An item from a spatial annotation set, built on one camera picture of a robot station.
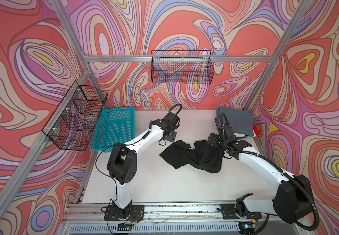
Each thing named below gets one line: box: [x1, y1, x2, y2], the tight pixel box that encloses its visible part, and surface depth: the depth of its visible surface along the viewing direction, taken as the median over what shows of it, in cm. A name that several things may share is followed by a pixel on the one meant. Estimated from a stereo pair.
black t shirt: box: [159, 139, 225, 174], surface depth 92 cm
